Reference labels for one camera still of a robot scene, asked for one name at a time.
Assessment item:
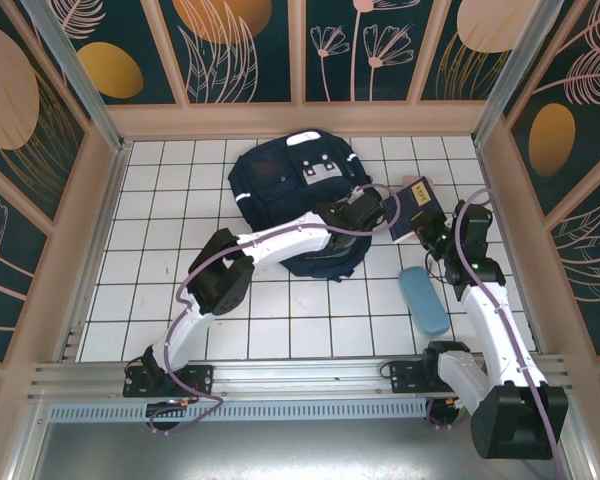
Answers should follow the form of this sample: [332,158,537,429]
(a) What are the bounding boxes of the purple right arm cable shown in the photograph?
[427,187,564,480]

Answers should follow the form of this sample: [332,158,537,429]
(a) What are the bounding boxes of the blue pencil case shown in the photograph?
[398,268,450,335]

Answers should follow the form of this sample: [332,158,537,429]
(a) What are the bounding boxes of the aluminium corner post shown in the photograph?
[19,0,132,154]
[472,0,579,146]

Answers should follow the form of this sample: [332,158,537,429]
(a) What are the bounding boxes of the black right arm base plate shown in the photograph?
[388,359,444,395]

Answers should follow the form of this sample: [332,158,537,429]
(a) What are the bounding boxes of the aluminium floor side rail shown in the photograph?
[474,142,549,354]
[54,142,131,362]

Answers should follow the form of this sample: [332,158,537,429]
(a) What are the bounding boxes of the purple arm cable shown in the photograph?
[427,187,564,480]
[149,183,402,434]

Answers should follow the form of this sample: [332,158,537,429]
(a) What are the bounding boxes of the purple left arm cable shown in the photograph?
[149,183,402,434]

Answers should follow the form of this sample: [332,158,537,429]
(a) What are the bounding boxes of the navy book with flower print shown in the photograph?
[387,175,450,246]

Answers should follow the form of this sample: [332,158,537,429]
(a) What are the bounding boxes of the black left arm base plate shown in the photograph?
[122,363,216,399]

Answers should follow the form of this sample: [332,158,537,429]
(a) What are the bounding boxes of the grey slotted cable duct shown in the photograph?
[47,402,431,422]

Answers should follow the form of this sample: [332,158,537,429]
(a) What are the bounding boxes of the grey metal plate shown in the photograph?
[27,419,584,480]

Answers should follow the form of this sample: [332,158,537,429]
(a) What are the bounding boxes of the aluminium mounting rail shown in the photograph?
[27,353,574,401]

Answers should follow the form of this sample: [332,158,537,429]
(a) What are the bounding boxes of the navy blue backpack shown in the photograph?
[228,129,375,282]

